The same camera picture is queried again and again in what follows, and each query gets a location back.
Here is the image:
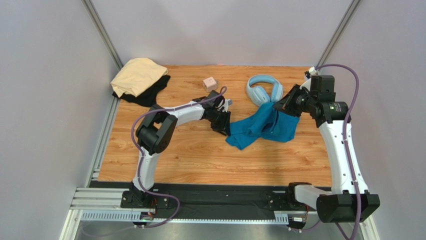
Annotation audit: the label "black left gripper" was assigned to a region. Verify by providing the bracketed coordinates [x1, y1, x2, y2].
[209, 108, 232, 137]

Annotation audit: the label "blue t shirt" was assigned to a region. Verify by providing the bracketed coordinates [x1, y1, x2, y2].
[226, 102, 300, 150]

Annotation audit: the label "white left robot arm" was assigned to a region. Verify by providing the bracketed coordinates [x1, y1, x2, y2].
[120, 87, 233, 209]

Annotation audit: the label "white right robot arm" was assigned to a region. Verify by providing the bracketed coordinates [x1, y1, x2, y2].
[273, 84, 380, 223]

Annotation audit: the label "pink cube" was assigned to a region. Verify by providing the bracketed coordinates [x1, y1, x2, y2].
[202, 76, 218, 93]

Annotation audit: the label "light blue headphones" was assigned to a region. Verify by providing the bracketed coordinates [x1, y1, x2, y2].
[245, 74, 284, 107]

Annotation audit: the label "black t shirt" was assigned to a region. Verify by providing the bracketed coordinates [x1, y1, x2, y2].
[112, 75, 171, 108]

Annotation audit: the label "beige t shirt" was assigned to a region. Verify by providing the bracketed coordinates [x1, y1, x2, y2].
[110, 57, 169, 97]

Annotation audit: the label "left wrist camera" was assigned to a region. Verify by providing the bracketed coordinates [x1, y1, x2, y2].
[218, 98, 233, 112]

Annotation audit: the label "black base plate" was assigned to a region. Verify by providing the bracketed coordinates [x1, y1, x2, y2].
[89, 181, 313, 220]

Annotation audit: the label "aluminium frame rail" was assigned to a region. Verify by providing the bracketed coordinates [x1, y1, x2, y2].
[59, 187, 380, 240]

